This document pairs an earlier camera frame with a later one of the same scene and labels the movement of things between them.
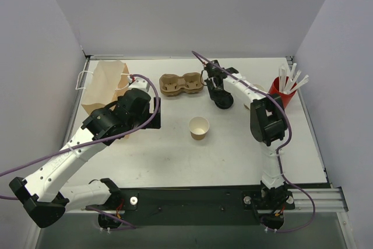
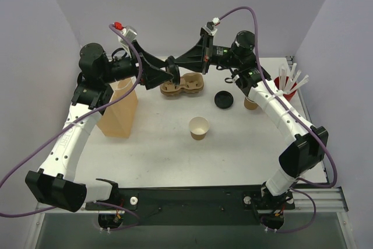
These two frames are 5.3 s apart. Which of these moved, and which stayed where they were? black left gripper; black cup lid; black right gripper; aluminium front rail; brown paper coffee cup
Moved: black right gripper; black left gripper
Stayed: brown paper coffee cup; black cup lid; aluminium front rail
